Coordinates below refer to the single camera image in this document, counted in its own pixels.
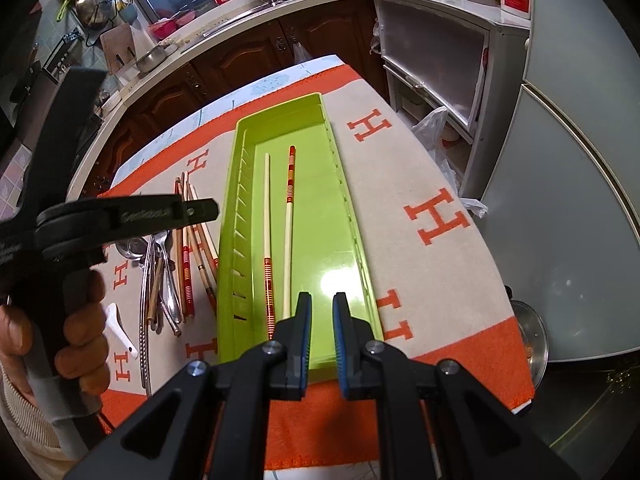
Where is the wide steel soup spoon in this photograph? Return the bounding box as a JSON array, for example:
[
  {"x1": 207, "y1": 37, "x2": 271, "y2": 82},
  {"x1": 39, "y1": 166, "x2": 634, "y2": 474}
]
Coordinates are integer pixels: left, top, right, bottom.
[{"x1": 115, "y1": 237, "x2": 148, "y2": 261}]

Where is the white ceramic spoon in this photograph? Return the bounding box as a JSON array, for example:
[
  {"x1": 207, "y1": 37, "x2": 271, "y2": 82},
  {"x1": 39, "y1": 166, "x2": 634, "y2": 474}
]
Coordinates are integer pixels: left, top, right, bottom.
[{"x1": 103, "y1": 302, "x2": 139, "y2": 360}]

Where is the wooden handled steel spoon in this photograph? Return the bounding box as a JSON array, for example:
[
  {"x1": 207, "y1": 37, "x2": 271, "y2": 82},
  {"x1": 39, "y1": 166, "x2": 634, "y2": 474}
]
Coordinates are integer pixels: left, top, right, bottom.
[{"x1": 146, "y1": 257, "x2": 164, "y2": 330}]

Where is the steel fork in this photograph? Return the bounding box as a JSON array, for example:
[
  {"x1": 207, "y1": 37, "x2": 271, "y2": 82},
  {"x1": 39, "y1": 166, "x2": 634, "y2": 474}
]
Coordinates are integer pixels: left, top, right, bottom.
[{"x1": 150, "y1": 231, "x2": 174, "y2": 334}]

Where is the large steel tablespoon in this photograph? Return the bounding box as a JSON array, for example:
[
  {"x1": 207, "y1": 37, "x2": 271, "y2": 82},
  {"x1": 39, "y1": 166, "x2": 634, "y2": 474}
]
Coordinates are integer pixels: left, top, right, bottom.
[{"x1": 155, "y1": 231, "x2": 182, "y2": 327}]

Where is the brown wooden chopstick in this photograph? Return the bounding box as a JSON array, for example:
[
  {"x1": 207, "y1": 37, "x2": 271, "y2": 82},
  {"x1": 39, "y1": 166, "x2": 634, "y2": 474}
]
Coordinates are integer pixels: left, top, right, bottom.
[{"x1": 173, "y1": 176, "x2": 188, "y2": 319}]

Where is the pale bamboo chopstick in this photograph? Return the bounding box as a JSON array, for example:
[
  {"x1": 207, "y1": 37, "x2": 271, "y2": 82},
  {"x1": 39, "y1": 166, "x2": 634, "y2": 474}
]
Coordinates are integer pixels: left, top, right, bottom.
[{"x1": 182, "y1": 171, "x2": 219, "y2": 313}]

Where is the red patterned chopstick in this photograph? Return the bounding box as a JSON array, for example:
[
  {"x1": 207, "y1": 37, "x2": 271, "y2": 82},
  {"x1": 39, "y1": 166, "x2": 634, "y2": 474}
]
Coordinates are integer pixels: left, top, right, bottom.
[{"x1": 282, "y1": 145, "x2": 296, "y2": 318}]

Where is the person's left hand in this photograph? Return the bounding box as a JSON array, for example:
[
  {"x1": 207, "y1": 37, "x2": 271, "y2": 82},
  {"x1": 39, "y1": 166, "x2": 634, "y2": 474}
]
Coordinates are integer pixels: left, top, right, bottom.
[{"x1": 1, "y1": 270, "x2": 111, "y2": 405}]

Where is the orange beige H blanket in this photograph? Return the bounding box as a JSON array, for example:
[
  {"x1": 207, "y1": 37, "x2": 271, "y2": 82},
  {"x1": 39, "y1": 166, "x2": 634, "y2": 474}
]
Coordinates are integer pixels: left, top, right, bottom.
[{"x1": 102, "y1": 58, "x2": 535, "y2": 479}]

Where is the black range hood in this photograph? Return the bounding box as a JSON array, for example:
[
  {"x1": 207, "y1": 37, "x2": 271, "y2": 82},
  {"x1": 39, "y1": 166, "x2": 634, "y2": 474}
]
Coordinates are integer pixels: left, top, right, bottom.
[{"x1": 16, "y1": 66, "x2": 106, "y2": 208}]

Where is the green plastic utensil tray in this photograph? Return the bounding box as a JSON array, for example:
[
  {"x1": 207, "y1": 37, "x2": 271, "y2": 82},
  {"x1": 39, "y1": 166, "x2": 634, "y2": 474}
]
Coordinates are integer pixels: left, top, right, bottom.
[{"x1": 217, "y1": 92, "x2": 382, "y2": 382}]

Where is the steel colander pot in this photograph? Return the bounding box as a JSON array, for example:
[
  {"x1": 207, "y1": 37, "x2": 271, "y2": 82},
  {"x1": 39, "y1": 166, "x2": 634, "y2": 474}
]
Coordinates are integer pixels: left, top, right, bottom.
[{"x1": 511, "y1": 299, "x2": 549, "y2": 388}]

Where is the small steel pot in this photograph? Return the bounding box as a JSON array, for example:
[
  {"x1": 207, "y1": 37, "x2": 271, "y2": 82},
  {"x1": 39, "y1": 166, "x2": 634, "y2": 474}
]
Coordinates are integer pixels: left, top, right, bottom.
[{"x1": 136, "y1": 44, "x2": 167, "y2": 74}]

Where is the wooden cutting board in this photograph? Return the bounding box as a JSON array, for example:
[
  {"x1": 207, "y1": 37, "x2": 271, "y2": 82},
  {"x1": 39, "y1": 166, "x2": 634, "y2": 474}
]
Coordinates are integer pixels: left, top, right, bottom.
[{"x1": 100, "y1": 23, "x2": 136, "y2": 75}]

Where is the white plastic bag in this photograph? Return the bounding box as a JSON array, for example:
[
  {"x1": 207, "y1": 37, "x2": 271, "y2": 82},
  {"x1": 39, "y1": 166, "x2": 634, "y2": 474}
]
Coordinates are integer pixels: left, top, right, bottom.
[{"x1": 410, "y1": 106, "x2": 488, "y2": 219}]

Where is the grey refrigerator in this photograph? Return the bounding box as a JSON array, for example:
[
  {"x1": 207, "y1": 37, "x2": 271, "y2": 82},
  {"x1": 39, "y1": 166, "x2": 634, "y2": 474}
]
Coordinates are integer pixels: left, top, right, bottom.
[{"x1": 480, "y1": 0, "x2": 639, "y2": 362}]

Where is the steel side cabinet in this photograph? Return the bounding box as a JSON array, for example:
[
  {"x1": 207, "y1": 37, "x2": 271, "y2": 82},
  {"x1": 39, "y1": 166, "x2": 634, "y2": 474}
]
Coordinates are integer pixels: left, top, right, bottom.
[{"x1": 374, "y1": 0, "x2": 530, "y2": 198}]

